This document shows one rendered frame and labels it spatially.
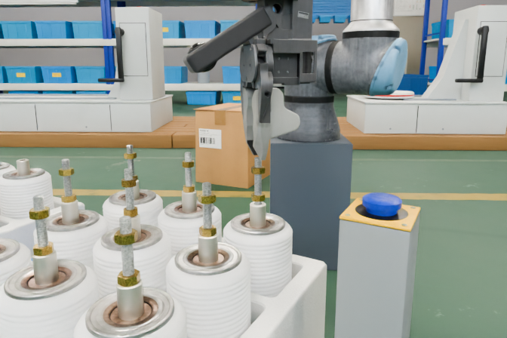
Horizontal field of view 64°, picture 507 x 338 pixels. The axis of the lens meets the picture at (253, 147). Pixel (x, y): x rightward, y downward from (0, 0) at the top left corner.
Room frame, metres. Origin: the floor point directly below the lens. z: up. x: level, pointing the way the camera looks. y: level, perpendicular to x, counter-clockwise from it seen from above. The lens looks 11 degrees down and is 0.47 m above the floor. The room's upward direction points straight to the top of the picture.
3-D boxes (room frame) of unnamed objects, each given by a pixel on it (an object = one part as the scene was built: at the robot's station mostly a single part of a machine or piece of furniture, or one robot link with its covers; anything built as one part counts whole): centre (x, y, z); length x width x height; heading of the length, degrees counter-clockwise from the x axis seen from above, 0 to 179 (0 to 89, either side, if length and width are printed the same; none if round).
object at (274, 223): (0.53, -0.01, 0.25); 0.08 x 0.08 x 0.01
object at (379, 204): (0.41, -0.14, 0.32); 0.04 x 0.04 x 0.02
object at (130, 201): (0.49, 0.15, 0.30); 0.01 x 0.01 x 0.08
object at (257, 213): (0.53, -0.01, 0.26); 0.02 x 0.02 x 0.03
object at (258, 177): (0.53, -0.01, 0.31); 0.01 x 0.01 x 0.08
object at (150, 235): (0.49, 0.15, 0.25); 0.08 x 0.08 x 0.01
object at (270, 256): (0.53, -0.01, 0.16); 0.10 x 0.10 x 0.18
